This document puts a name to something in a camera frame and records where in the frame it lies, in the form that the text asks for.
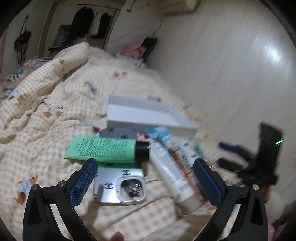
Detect pink crumpled cloth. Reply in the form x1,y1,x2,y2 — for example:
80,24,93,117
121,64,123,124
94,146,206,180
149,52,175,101
124,43,146,57

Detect white cream tube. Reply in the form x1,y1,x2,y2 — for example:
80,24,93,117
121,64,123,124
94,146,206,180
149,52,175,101
150,142,204,214

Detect long black hanging garment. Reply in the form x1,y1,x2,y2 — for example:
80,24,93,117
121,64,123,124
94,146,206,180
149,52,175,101
70,6,94,37

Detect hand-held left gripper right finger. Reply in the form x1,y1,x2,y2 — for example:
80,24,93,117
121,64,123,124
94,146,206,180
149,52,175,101
193,158,269,241

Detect white shallow cardboard box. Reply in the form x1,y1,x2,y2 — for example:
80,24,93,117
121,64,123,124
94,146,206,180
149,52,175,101
107,95,200,139

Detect black spotted white snack packet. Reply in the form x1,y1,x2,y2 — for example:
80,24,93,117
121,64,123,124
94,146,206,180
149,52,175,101
178,139,199,163

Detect green cartoon snack packet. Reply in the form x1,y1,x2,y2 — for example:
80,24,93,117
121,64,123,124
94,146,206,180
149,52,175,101
193,141,205,160

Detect green tube with black cap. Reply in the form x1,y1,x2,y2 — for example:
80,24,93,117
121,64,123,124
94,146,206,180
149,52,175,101
64,136,150,164

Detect chair with striped cloth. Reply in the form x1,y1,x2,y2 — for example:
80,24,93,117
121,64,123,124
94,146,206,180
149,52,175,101
48,25,72,50

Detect silver patterned pouch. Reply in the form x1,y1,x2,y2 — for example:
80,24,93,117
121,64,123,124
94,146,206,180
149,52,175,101
93,127,148,206

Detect person's right forearm fuzzy sleeve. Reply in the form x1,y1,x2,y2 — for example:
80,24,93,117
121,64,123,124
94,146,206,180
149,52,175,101
264,186,293,230

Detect beige checked bear quilt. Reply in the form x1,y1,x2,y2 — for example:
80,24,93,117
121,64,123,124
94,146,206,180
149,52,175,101
0,42,232,241

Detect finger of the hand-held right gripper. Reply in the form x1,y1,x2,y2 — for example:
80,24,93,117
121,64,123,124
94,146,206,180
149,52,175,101
218,158,245,173
220,142,252,161

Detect cartoon print bed sheet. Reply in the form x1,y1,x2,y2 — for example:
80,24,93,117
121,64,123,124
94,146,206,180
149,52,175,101
0,57,58,93

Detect short black hanging garment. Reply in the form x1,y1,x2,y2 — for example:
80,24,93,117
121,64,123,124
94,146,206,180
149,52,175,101
97,11,111,39

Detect black hanging bag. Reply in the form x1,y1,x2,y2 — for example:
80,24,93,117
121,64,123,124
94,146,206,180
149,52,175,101
14,15,31,64

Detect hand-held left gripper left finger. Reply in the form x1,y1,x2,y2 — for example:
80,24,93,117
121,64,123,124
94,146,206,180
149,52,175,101
23,158,99,241

